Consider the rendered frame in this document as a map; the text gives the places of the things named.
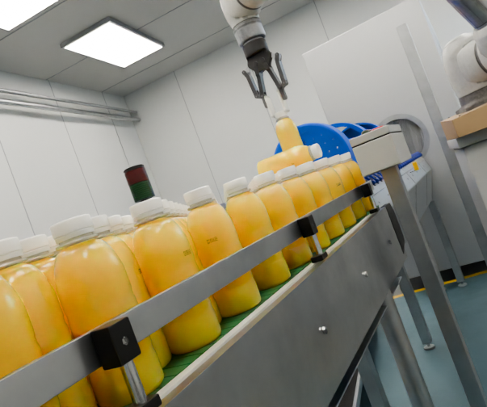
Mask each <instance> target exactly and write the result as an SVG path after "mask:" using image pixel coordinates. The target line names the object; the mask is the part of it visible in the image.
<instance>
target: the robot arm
mask: <svg viewBox="0 0 487 407"><path fill-rule="evenodd" d="M266 1H267V0H220V5H221V8H222V10H223V12H224V15H225V18H226V20H227V22H228V24H229V25H230V26H231V28H232V29H233V34H234V35H235V37H236V39H237V42H238V45H239V47H241V48H243V52H244V54H245V56H246V60H247V66H248V67H247V68H246V69H245V70H243V71H242V74H243V75H244V76H245V77H246V79H247V81H248V83H249V85H250V88H251V90H252V92H253V94H254V97H255V98H256V99H262V101H263V104H264V107H265V108H268V110H269V112H270V114H271V118H275V109H274V107H273V104H272V102H271V98H270V96H267V93H266V88H265V84H264V80H263V72H264V71H265V70H266V71H267V72H268V73H269V74H270V76H271V78H272V80H273V82H274V83H275V85H276V86H277V89H278V90H277V91H276V92H277V95H278V96H279V100H280V102H281V104H282V106H283V109H284V112H289V111H290V110H289V108H288V105H287V102H286V99H288V97H287V95H286V92H285V89H284V88H285V86H287V85H288V79H287V76H286V73H285V71H284V68H283V64H282V55H281V53H278V52H276V53H272V52H270V50H269V48H268V46H267V42H266V40H265V37H266V33H265V31H264V29H263V26H262V22H261V20H260V18H259V13H260V11H261V8H262V5H263V4H264V3H265V2H266ZM446 1H447V2H448V3H449V4H450V5H451V6H452V7H453V8H454V9H455V10H456V11H457V12H458V13H459V14H460V15H461V16H462V17H463V18H464V19H465V20H466V21H467V22H468V23H469V24H470V25H471V26H473V27H474V28H473V33H471V32H470V33H463V34H461V35H459V36H457V37H456V38H454V39H453V40H451V41H449V42H448V43H447V44H446V45H445V46H444V50H443V67H444V69H445V72H446V75H447V78H448V80H449V82H450V84H451V87H452V89H453V90H454V91H455V93H456V95H457V97H458V99H459V101H460V106H461V108H460V109H459V110H457V111H456V114H457V115H458V114H461V113H464V112H467V111H471V110H472V109H474V108H476V107H479V106H480V105H483V104H485V103H487V0H446ZM272 57H273V59H274V61H275V63H276V67H277V70H278V72H279V76H280V79H281V81H280V80H279V78H278V76H277V75H276V73H275V71H274V69H273V67H272V66H271V62H272ZM251 69H252V70H253V71H254V72H255V76H256V77H257V81H258V88H257V86H256V84H255V81H254V79H253V77H252V75H251V71H250V70H251ZM281 82H282V83H281ZM258 89H259V90H258ZM462 97H463V98H462Z"/></svg>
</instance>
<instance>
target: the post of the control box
mask: <svg viewBox="0 0 487 407"><path fill-rule="evenodd" d="M381 173H382V176H383V178H384V182H385V184H386V187H387V189H388V193H389V195H390V197H391V200H392V202H393V206H394V208H395V210H396V213H397V216H398V218H399V221H400V223H401V227H402V229H403V231H404V234H405V237H406V240H407V242H408V244H409V247H410V250H411V253H412V255H413V257H414V261H415V263H416V265H417V268H418V271H419V274H420V276H421V278H422V282H423V284H424V287H425V289H426V292H427V295H428V297H429V299H430V303H431V305H432V308H433V310H434V312H435V316H436V318H437V321H438V323H439V327H440V329H441V331H442V333H443V337H444V339H445V342H446V344H447V348H448V350H449V352H450V355H451V358H452V361H453V363H454V365H455V367H456V371H457V373H458V376H459V378H460V382H461V384H462V386H463V389H464V392H465V395H466V397H467V399H468V403H469V405H470V407H487V399H486V396H485V393H484V390H483V388H482V386H481V382H480V380H479V378H478V375H477V372H476V369H475V367H474V365H473V362H472V359H471V356H470V354H469V352H468V348H467V346H466V344H465V341H464V338H463V335H462V333H461V331H460V327H459V325H458V322H457V320H456V316H455V314H454V312H453V310H452V307H451V304H450V301H449V299H448V297H447V293H446V291H445V288H444V286H443V282H442V280H441V278H440V276H439V272H438V270H437V267H436V265H435V261H434V259H433V257H432V254H431V252H430V248H429V246H428V244H427V242H426V238H425V236H424V233H423V231H422V227H421V225H420V223H419V220H418V217H417V214H416V212H415V210H414V206H413V204H412V202H411V199H410V197H409V193H408V191H407V189H406V186H405V183H404V180H403V178H402V176H401V172H400V170H399V168H398V165H396V166H393V167H390V168H388V169H386V170H382V171H381Z"/></svg>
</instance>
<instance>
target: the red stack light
mask: <svg viewBox="0 0 487 407"><path fill-rule="evenodd" d="M124 176H125V178H126V180H127V184H128V186H129V187H130V186H131V185H133V184H135V183H139V182H142V181H145V180H149V177H148V174H147V171H146V169H145V168H144V167H141V168H137V169H135V170H130V171H129V172H127V173H125V174H124Z"/></svg>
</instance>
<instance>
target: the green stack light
mask: <svg viewBox="0 0 487 407"><path fill-rule="evenodd" d="M129 189H130V191H131V193H132V197H133V200H134V203H139V202H141V201H142V200H143V199H147V198H152V197H154V196H155V194H154V191H153V187H152V184H151V182H150V180H145V181H142V182H139V183H135V184H133V185H131V186H130V187H129Z"/></svg>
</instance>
